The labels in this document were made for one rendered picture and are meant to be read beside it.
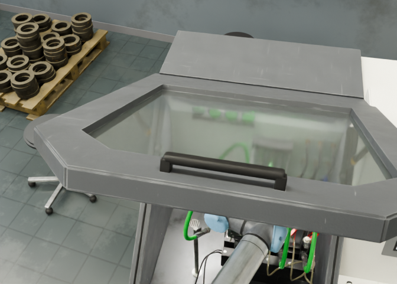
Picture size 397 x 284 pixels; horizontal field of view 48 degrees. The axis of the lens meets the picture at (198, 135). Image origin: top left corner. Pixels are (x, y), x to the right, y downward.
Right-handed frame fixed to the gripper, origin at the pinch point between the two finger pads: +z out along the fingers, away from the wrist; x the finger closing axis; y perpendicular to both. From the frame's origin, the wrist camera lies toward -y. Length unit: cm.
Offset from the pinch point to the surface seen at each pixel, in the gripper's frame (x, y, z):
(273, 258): 13.8, -1.5, 14.6
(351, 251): 38.9, -3.0, 3.2
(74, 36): -178, -229, 89
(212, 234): -11.3, -16.2, 29.6
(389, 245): 49.6, -4.2, -2.9
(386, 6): 80, -248, 42
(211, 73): -17, -39, -37
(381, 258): 49.1, -2.9, 3.7
